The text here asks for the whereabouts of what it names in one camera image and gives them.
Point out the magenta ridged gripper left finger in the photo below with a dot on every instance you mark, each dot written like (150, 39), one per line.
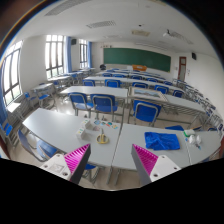
(69, 166)

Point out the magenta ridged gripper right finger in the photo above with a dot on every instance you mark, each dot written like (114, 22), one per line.
(151, 167)

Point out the blue towel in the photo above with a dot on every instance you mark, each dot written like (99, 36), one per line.
(161, 141)

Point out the blue chair under front desk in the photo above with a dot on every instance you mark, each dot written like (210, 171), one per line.
(42, 151)

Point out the grey front left desk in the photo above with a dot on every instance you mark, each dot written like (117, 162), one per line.
(59, 130)

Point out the small white box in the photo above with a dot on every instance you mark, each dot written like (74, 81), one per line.
(80, 133)

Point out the grey front right desk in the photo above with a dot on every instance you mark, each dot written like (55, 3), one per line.
(188, 154)

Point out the white card box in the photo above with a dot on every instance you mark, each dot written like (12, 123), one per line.
(85, 123)

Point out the colourful cards row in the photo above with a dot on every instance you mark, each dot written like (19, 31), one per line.
(108, 124)

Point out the blue chair right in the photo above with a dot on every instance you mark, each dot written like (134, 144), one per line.
(145, 111)

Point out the blue chair left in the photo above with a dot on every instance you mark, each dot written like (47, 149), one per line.
(80, 102)

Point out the blue chair middle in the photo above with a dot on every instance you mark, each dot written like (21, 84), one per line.
(104, 103)

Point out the grey second row right desk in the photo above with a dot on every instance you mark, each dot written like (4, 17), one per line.
(170, 102)

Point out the grey second row desk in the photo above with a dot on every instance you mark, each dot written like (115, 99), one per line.
(170, 102)
(117, 92)

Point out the grey second row left desk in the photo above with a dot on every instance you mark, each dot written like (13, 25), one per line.
(117, 92)

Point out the orange lectern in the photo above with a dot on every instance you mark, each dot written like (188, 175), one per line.
(139, 67)

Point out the green chalkboard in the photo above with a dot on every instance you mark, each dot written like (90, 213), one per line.
(128, 56)

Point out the left large window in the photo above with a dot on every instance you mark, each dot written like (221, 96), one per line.
(11, 82)

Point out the brown door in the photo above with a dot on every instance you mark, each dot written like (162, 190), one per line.
(182, 68)

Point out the blue curtain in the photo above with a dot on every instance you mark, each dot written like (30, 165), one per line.
(69, 61)

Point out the middle window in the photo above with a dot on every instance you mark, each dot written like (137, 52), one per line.
(54, 51)

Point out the ceiling projector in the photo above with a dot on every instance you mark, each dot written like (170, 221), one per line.
(168, 34)

